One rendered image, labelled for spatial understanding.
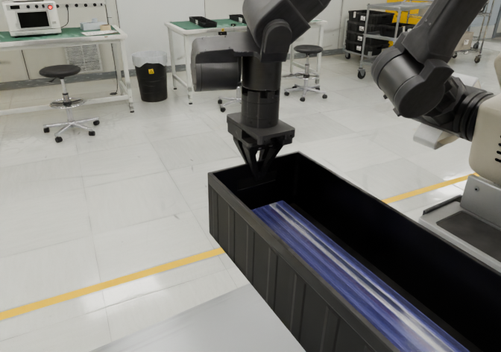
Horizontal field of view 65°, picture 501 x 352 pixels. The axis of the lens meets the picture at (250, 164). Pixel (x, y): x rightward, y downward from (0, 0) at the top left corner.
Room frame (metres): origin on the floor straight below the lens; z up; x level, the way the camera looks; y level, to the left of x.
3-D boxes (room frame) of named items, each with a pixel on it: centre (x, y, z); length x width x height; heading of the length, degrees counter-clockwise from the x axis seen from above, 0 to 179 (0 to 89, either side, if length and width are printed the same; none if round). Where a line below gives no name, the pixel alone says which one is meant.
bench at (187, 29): (4.91, 0.05, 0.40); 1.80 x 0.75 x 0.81; 115
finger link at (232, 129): (0.57, -0.01, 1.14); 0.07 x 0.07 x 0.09; 31
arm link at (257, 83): (0.56, -0.01, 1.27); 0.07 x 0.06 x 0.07; 105
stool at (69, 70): (3.41, 1.67, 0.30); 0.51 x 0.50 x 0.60; 71
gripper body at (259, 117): (0.56, -0.01, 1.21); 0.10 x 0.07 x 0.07; 31
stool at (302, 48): (4.58, -0.68, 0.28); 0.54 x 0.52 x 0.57; 48
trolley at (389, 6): (5.42, -1.96, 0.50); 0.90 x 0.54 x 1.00; 130
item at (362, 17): (6.48, -1.87, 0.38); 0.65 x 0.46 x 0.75; 28
